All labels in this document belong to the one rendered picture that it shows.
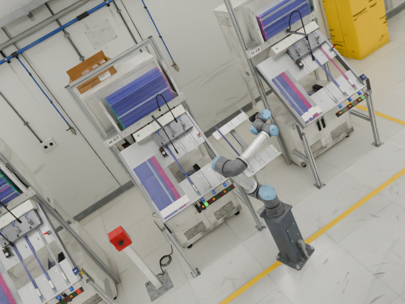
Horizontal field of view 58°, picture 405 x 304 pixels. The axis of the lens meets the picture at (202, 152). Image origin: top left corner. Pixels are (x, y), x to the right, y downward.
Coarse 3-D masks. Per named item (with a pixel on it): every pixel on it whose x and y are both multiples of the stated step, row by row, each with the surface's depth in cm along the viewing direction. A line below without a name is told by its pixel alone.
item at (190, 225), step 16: (192, 160) 363; (208, 160) 352; (176, 176) 354; (192, 208) 339; (208, 208) 346; (224, 208) 354; (240, 208) 362; (176, 224) 338; (192, 224) 346; (208, 224) 354; (192, 240) 354
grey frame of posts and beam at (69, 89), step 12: (156, 48) 289; (72, 96) 277; (180, 96) 309; (84, 108) 284; (144, 120) 304; (96, 132) 296; (132, 132) 304; (204, 144) 340; (132, 180) 325; (240, 192) 318; (252, 204) 325; (168, 228) 363; (180, 252) 315
